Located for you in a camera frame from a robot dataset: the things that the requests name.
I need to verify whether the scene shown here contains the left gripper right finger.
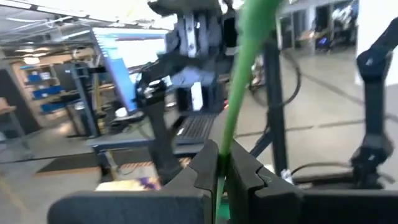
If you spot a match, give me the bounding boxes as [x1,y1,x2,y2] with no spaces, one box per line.
[224,139,398,224]

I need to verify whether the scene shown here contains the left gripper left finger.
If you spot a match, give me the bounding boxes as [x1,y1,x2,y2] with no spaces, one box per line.
[47,139,220,224]

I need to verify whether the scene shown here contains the pink artificial tulip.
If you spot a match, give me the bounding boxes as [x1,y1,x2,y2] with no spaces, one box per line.
[214,0,282,224]

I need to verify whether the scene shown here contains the wooden table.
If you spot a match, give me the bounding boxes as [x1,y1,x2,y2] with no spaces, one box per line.
[95,176,162,192]

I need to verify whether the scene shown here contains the grey side desk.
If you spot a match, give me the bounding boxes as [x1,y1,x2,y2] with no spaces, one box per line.
[85,111,218,156]

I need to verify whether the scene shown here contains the black keyboard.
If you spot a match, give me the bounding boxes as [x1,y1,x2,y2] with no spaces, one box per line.
[175,114,217,144]

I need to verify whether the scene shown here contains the monitor with blue screen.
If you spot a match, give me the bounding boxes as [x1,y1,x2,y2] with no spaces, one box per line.
[91,27,170,113]

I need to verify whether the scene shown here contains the blue storage bins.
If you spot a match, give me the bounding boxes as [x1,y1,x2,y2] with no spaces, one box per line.
[26,72,67,113]

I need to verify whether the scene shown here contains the black aluminium rig frame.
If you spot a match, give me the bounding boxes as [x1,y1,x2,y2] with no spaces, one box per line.
[248,37,289,177]

